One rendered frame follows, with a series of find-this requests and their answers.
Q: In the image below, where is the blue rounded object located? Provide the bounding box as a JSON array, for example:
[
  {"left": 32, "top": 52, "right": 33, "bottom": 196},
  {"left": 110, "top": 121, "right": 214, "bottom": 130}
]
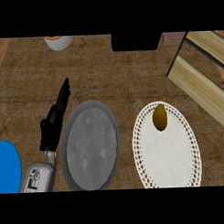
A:
[{"left": 0, "top": 139, "right": 24, "bottom": 195}]

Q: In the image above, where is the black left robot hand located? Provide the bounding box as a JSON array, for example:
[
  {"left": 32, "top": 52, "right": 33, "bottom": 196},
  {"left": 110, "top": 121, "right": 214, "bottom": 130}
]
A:
[{"left": 37, "top": 77, "right": 73, "bottom": 153}]

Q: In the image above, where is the grey round plate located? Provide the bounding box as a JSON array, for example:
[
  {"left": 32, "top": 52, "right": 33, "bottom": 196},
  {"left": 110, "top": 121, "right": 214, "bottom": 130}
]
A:
[{"left": 57, "top": 98, "right": 123, "bottom": 193}]

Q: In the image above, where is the black box appliance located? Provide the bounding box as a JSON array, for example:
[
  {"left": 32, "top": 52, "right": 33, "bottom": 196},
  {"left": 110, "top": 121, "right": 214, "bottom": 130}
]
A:
[{"left": 111, "top": 33, "right": 163, "bottom": 52}]

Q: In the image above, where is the white round lace placemat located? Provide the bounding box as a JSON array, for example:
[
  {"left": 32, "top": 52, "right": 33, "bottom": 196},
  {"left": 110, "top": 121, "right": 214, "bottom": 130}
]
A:
[{"left": 130, "top": 99, "right": 203, "bottom": 190}]

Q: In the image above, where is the white cup with orange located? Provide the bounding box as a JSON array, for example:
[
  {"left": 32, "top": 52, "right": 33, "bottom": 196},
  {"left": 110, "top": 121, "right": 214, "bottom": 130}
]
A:
[{"left": 43, "top": 36, "right": 75, "bottom": 52}]

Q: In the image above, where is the wooden tiered shelf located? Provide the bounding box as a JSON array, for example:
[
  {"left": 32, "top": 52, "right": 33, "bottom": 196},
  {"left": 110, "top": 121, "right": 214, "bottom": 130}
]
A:
[{"left": 165, "top": 30, "right": 224, "bottom": 133}]

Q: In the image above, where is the brown cupcake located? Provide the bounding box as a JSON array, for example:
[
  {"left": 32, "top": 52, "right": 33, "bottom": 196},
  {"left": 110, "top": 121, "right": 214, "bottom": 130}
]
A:
[{"left": 151, "top": 102, "right": 169, "bottom": 133}]

